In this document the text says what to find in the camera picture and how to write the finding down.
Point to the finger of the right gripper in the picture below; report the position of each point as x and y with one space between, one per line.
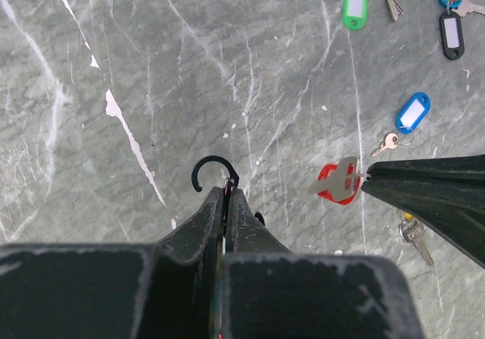
454 209
454 168

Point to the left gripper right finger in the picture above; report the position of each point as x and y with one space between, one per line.
269 292

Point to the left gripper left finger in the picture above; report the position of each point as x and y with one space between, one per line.
115 290

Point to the red key tag with key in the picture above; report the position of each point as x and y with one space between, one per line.
339 182

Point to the black S-hook carabiner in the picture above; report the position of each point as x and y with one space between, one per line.
221 173

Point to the green key tag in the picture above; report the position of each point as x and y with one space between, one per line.
355 13

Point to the yellow key tag with key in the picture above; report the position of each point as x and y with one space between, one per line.
413 231

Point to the blue white key tag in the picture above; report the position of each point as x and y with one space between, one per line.
407 120

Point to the black key tag with key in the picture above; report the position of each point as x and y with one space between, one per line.
451 33

